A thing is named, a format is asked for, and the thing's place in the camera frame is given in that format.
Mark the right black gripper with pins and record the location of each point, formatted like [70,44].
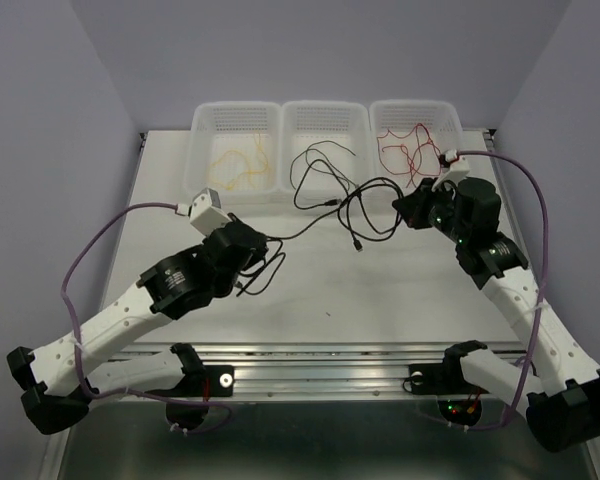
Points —
[413,210]

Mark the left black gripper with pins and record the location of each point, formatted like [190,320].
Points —
[261,252]

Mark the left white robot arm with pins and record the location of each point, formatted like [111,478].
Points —
[64,379]

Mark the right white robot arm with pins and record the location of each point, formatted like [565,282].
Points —
[556,388]

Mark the right white plastic basket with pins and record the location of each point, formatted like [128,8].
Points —
[409,135]

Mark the white plastic basket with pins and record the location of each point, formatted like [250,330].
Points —
[325,150]
[233,148]
[409,135]

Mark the middle white plastic basket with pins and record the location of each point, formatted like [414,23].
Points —
[325,150]

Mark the left white plastic basket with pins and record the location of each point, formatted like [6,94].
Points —
[233,148]

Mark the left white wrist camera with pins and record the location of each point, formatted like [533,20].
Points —
[204,212]

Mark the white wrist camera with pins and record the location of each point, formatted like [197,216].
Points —
[204,212]
[454,168]

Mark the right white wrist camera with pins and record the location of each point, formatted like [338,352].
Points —
[454,168]

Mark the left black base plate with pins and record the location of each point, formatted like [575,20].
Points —
[212,381]

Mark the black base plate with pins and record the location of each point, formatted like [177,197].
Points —
[212,381]
[430,379]

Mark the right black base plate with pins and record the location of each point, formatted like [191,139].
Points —
[430,379]

